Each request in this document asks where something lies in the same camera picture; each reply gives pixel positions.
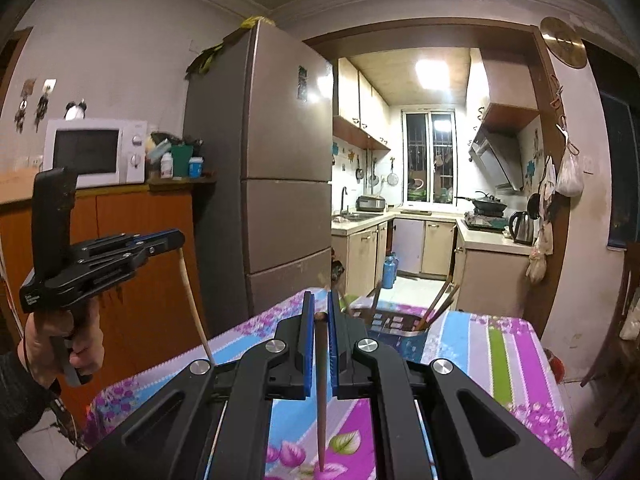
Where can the dark room window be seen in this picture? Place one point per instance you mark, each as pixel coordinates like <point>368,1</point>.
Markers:
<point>622,160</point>

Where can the dark crumpled bag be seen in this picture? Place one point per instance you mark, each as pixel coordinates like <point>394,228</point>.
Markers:
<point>205,60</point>

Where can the dark brown chopstick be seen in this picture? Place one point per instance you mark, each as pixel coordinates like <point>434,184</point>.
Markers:
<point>321,385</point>

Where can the blue water bottle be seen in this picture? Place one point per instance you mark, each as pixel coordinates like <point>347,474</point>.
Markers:
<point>390,270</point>

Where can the refrigerator sticker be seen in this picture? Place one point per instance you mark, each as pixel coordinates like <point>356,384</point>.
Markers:
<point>303,85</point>

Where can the orange wooden cabinet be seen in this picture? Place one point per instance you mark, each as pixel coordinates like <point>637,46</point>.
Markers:
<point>145,260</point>

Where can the white hanging plastic bag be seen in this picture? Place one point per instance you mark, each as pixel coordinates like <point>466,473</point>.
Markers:
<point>570,175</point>

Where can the hanging wall ornament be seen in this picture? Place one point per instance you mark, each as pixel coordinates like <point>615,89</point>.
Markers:
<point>44,102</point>
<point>22,105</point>

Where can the floral striped tablecloth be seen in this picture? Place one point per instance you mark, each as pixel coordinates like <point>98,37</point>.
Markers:
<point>475,360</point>

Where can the person's left forearm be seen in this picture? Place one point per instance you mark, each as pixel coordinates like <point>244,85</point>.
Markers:
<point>20,395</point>

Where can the gold round wall clock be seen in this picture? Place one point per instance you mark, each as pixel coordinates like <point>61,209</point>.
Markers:
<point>563,42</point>

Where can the barred kitchen window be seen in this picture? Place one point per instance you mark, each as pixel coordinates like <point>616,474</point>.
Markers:
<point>430,157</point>

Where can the gas stove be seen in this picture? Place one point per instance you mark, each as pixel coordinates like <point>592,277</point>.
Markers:
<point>485,222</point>

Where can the kitchen cabinets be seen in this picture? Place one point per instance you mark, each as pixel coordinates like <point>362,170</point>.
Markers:
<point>435,250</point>
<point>357,105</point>

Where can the bunch of wooden chopsticks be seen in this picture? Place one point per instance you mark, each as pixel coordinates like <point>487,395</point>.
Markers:
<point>439,305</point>

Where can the panda toy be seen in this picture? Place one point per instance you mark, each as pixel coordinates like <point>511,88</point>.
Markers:
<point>76,111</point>

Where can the pale cardboard packet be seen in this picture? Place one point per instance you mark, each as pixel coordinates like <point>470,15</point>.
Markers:
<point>159,149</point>

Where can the pale bamboo chopstick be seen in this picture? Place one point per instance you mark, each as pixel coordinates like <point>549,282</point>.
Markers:
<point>192,300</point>

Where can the yellow green cloth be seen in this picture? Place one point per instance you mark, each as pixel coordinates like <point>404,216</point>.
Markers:
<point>257,21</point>

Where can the white medicine bottle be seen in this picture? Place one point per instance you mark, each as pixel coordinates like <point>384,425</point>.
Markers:
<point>166,166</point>

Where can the brown wooden doorway frame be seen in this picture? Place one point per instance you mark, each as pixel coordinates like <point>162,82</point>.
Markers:
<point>542,90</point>

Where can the blue perforated utensil holder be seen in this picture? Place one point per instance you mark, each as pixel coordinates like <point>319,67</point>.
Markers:
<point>400,332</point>

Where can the lower kitchen cabinets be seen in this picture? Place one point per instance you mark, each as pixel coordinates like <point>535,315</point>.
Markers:
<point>435,250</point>

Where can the white microwave oven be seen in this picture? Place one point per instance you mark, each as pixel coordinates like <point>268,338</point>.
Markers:
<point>87,152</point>

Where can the green plastic container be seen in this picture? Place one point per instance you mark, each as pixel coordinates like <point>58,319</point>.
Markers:
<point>182,160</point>

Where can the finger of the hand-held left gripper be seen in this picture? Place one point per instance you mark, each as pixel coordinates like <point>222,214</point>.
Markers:
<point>115,267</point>
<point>160,240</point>

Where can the steel range hood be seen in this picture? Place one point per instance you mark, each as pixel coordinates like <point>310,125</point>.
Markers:
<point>495,160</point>

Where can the steel electric kettle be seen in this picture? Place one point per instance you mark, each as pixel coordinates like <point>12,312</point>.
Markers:
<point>521,227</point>

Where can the hanging cloth bags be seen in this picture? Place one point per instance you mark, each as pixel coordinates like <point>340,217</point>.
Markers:
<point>542,250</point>

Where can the person's left hand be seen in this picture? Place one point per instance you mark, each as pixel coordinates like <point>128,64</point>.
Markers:
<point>40,345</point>

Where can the kitchen faucet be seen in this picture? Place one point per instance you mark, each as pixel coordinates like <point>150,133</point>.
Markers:
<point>344,200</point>

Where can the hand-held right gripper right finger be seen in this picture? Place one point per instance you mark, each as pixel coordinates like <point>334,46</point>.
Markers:
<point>334,355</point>

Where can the black wok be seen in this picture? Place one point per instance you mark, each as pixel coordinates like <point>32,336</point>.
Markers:
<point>487,203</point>

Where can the upper kitchen cabinets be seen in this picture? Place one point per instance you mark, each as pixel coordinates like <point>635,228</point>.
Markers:
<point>357,105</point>

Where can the ceiling light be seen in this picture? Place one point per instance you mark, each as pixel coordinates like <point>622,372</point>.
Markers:
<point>435,72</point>

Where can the blue lidded jar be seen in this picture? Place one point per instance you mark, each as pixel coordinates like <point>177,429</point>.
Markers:
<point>196,168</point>

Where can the brown metallic refrigerator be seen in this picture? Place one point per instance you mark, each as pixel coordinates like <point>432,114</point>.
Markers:
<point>280,160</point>

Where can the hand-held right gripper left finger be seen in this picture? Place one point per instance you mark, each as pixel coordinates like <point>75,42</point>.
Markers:
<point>309,350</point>

